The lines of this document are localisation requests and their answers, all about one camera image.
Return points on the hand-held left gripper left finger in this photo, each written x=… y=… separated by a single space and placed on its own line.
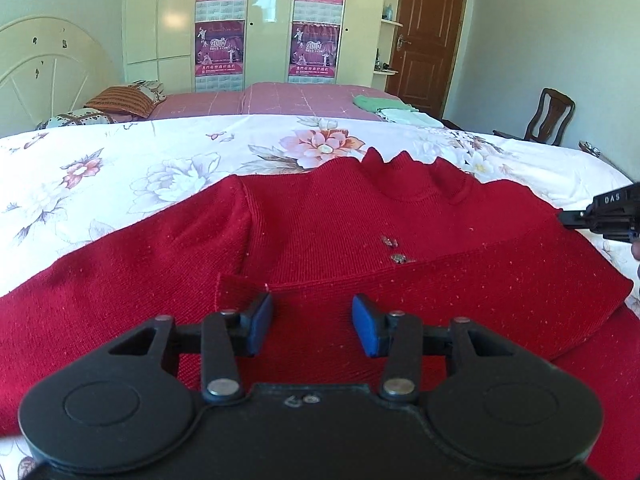
x=261 y=327

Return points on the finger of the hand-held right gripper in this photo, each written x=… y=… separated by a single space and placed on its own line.
x=572 y=218

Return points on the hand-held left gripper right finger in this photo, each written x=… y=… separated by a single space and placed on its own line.
x=364 y=327

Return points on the red knit sweater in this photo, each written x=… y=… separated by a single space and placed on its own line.
x=320 y=240

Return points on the person's right hand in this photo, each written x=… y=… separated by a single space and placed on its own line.
x=636 y=251

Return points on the dark wooden chair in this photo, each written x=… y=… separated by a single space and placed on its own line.
x=547 y=117

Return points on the pale folded cloth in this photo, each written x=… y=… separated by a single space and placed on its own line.
x=410 y=117

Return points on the white floral bed sheet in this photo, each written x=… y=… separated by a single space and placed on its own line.
x=125 y=185

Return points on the green folded cloth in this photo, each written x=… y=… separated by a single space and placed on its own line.
x=377 y=102

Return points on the pink checked bedspread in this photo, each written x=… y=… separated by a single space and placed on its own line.
x=280 y=100

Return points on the brown wooden door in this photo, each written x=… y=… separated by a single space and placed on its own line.
x=425 y=30

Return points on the small floral pillow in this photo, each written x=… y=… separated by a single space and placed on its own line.
x=152 y=91

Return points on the cream corner shelf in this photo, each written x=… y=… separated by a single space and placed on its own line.
x=392 y=22

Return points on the brown striped pillow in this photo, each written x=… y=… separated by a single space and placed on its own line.
x=120 y=101

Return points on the floral brown-trimmed pillow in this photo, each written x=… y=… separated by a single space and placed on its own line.
x=82 y=119

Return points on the cream wardrobe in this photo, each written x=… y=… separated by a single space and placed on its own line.
x=270 y=15

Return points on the cream round headboard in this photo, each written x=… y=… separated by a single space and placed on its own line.
x=45 y=65

